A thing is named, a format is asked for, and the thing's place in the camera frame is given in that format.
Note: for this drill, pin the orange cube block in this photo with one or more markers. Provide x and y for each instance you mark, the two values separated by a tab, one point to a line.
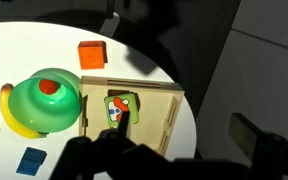
92	54

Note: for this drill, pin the wooden tray box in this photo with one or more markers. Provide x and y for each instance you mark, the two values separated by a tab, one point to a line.
158	104

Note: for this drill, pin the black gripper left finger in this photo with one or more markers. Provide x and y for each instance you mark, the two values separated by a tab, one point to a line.
123	125

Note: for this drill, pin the blue cube block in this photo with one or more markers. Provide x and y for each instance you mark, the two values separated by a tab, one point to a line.
31	161

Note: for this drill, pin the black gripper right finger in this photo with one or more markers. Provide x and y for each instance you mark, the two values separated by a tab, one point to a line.
244	133

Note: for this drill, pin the yellow banana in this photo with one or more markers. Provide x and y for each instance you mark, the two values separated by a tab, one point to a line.
9	119

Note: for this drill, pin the red ball in bowl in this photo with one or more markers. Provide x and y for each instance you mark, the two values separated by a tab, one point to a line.
48	87

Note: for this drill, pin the green plastic bowl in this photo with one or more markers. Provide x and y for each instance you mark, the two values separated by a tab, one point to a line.
47	113

